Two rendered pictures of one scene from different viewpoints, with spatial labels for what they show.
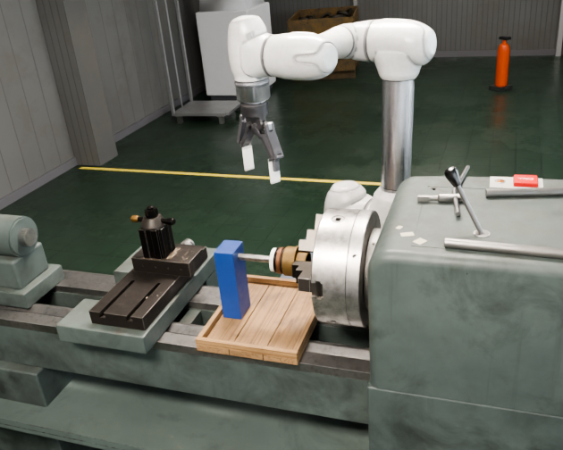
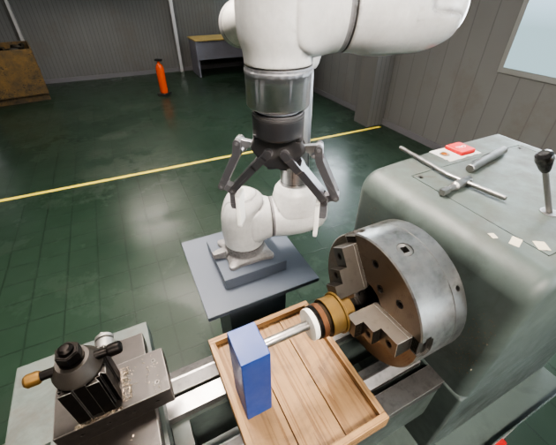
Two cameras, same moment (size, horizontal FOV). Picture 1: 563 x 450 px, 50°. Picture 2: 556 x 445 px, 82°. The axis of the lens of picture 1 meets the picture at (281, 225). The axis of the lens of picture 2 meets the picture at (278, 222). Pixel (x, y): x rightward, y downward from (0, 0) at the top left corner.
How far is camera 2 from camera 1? 1.35 m
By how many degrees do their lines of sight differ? 41
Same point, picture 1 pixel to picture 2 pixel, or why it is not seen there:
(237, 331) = (287, 430)
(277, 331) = (326, 395)
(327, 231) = (414, 272)
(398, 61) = not seen: hidden behind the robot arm
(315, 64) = (462, 14)
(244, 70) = (304, 40)
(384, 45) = not seen: hidden behind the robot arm
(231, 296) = (261, 395)
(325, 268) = (436, 319)
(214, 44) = not seen: outside the picture
